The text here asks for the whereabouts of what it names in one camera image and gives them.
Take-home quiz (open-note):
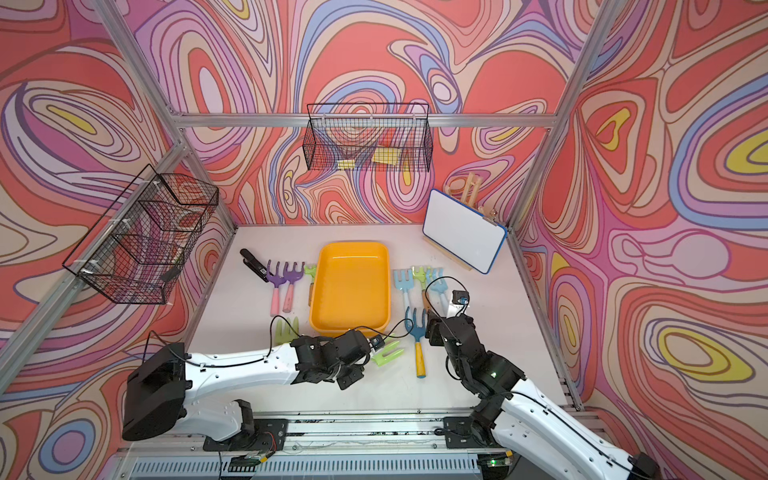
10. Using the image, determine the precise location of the teal fork yellow handle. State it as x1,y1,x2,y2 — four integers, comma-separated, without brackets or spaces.
405,307,427,379

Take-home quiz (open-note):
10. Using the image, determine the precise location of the green garden fork wooden handle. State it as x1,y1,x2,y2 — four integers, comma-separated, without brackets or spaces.
274,317,300,345

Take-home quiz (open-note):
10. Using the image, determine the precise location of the blue handled garden fork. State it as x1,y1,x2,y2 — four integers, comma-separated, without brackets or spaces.
393,269,415,311

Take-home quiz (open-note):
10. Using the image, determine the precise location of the green hand rake wooden handle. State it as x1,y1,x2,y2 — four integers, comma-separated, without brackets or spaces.
411,266,431,311

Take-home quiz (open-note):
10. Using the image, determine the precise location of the purple hand rake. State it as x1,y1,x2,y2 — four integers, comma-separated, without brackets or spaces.
282,262,305,313

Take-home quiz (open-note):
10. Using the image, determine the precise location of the purple garden fork pink handle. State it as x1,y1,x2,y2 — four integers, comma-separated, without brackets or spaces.
266,260,286,316

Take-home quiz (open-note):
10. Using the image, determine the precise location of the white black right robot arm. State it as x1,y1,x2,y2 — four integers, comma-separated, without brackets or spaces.
426,313,660,479

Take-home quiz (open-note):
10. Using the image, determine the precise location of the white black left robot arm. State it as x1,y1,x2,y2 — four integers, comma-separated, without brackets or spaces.
122,330,385,443

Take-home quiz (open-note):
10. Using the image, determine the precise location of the yellow plastic storage box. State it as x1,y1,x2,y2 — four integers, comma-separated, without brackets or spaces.
309,241,391,336

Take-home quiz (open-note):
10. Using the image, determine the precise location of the blue framed whiteboard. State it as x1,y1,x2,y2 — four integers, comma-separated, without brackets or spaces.
421,188,509,275

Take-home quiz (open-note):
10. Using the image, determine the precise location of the black stapler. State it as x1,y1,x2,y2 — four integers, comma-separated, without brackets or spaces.
239,248,269,283

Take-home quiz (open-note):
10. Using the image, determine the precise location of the wooden easel stand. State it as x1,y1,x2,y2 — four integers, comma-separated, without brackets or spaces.
421,171,499,272

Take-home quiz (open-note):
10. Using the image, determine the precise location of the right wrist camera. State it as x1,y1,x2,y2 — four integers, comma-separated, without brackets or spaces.
446,290,470,318

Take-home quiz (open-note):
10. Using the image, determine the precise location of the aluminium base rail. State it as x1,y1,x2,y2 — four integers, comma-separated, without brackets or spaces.
113,407,613,480

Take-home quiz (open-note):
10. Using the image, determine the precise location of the black wire basket back wall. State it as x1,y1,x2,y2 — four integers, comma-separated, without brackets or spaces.
302,101,434,172

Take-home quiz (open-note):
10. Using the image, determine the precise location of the black wire basket wall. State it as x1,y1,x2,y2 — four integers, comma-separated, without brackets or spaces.
62,165,219,305
302,101,434,172

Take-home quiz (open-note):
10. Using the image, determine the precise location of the black wire basket left wall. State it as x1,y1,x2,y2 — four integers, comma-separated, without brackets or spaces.
62,165,219,305

